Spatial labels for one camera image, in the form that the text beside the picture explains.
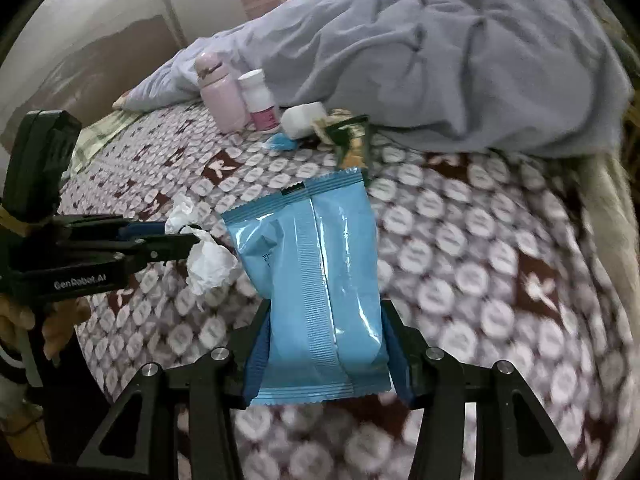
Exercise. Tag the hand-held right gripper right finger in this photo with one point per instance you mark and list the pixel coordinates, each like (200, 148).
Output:
(400, 360)

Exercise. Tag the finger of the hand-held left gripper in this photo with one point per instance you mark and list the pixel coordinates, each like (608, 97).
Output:
(165, 249)
(140, 230)

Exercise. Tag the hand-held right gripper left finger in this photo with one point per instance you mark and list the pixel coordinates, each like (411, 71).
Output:
(257, 355)

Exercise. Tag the white tissue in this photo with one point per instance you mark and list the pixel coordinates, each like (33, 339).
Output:
(210, 265)

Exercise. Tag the large light blue packet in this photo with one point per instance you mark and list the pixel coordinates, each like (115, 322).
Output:
(315, 285)

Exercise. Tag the person's left hand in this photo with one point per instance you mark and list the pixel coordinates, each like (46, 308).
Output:
(60, 325)

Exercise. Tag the green checked cloth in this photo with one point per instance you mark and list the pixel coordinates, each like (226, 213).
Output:
(95, 135)

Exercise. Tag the maroon white printed blanket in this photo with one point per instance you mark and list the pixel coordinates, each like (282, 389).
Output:
(475, 260)

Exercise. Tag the white bottle pink label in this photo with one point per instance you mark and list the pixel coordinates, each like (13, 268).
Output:
(260, 105)

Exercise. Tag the small white box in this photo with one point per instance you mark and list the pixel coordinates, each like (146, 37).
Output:
(302, 120)

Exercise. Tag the crumpled pale wrapper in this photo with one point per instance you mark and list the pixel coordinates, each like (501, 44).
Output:
(330, 122)

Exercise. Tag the dark green snack wrapper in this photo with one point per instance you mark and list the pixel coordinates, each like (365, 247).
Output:
(352, 145)

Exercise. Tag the beige fleece blanket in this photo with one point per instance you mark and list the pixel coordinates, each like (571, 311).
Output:
(612, 220)

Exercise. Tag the grey-blue quilt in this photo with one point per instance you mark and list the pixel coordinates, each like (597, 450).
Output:
(425, 50)

